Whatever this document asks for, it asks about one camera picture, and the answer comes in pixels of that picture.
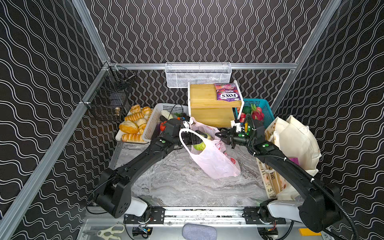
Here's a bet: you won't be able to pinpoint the green cabbage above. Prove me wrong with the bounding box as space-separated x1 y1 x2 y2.
193 142 206 151

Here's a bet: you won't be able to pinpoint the pink plastic grocery bag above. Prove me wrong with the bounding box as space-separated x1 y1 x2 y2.
179 117 241 179

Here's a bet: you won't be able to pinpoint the red tomato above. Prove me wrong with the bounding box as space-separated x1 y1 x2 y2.
160 121 167 132

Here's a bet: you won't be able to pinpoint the cream canvas tote bag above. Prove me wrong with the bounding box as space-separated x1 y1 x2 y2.
257 116 322 201

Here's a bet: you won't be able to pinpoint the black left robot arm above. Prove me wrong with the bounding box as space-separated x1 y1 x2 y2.
94 119 208 218

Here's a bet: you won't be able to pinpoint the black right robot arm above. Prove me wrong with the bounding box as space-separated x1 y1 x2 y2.
216 119 360 240

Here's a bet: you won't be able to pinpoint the pink dragon fruit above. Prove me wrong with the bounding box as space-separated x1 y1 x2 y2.
251 104 265 121

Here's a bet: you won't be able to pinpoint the white zucchini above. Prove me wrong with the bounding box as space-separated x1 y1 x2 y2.
161 110 174 120

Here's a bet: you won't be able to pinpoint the wooden two-tier shelf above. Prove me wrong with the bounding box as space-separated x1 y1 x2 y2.
188 83 244 128

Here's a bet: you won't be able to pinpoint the white plastic vegetable basket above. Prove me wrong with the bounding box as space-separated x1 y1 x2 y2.
142 103 189 142

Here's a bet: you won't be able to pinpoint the teal plastic fruit basket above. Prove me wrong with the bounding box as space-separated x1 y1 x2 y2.
243 99 275 128

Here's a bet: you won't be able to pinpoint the purple Fox's candy bag top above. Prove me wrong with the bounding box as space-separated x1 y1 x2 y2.
214 83 240 102

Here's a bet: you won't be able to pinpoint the oval bread roll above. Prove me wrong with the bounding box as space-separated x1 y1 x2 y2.
119 121 139 134

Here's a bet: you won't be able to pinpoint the long braided bread loaf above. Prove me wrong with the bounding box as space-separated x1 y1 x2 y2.
121 134 146 143

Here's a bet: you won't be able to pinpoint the white bread tray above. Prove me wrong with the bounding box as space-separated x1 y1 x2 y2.
115 105 153 144

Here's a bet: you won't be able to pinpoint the grey foam pad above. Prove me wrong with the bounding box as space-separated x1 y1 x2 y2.
182 224 218 240

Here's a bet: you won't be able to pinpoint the yellow sticker label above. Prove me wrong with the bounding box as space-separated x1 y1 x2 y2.
299 228 322 237

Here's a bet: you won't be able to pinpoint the white wire wall basket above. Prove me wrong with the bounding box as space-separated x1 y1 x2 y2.
165 62 232 89

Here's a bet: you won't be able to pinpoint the black wire wall basket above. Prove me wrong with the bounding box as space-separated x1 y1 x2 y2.
86 66 137 122

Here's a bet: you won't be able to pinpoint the white handled scissors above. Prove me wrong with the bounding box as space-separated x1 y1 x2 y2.
97 224 125 240

